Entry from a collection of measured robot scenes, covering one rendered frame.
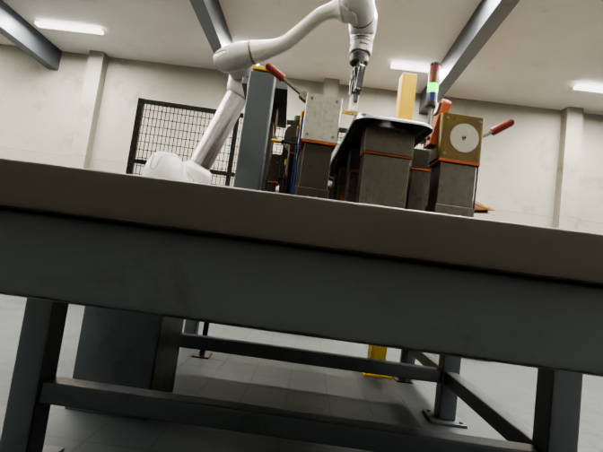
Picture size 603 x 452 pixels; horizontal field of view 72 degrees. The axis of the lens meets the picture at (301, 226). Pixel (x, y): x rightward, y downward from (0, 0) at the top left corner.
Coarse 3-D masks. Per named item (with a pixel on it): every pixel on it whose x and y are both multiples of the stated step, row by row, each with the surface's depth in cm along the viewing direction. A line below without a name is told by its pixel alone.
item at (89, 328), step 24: (96, 312) 156; (120, 312) 156; (96, 336) 155; (120, 336) 155; (144, 336) 155; (168, 336) 165; (96, 360) 154; (120, 360) 154; (144, 360) 154; (168, 360) 169; (120, 384) 153; (144, 384) 153; (168, 384) 173; (72, 408) 153
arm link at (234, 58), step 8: (248, 40) 175; (224, 48) 176; (232, 48) 175; (240, 48) 174; (248, 48) 173; (216, 56) 178; (224, 56) 176; (232, 56) 175; (240, 56) 174; (248, 56) 174; (216, 64) 179; (224, 64) 178; (232, 64) 177; (240, 64) 177; (248, 64) 177; (224, 72) 182; (232, 72) 182; (240, 72) 181; (248, 72) 183; (240, 80) 187
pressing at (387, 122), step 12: (360, 120) 99; (372, 120) 98; (384, 120) 97; (396, 120) 94; (408, 120) 94; (348, 132) 110; (360, 132) 108; (420, 132) 102; (432, 132) 98; (348, 144) 120; (360, 144) 118; (336, 156) 136; (336, 168) 150
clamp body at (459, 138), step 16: (448, 128) 103; (464, 128) 103; (480, 128) 103; (448, 144) 102; (464, 144) 103; (480, 144) 103; (432, 160) 106; (448, 160) 102; (464, 160) 102; (432, 176) 108; (448, 176) 102; (464, 176) 103; (432, 192) 106; (448, 192) 102; (464, 192) 102; (432, 208) 103; (448, 208) 101; (464, 208) 102
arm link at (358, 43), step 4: (356, 36) 162; (360, 36) 162; (364, 36) 162; (352, 40) 164; (356, 40) 162; (360, 40) 162; (364, 40) 162; (368, 40) 162; (352, 44) 164; (356, 44) 162; (360, 44) 162; (364, 44) 162; (368, 44) 162; (352, 48) 163; (356, 48) 162; (360, 48) 162; (364, 48) 162; (368, 48) 162; (352, 52) 165; (368, 52) 164
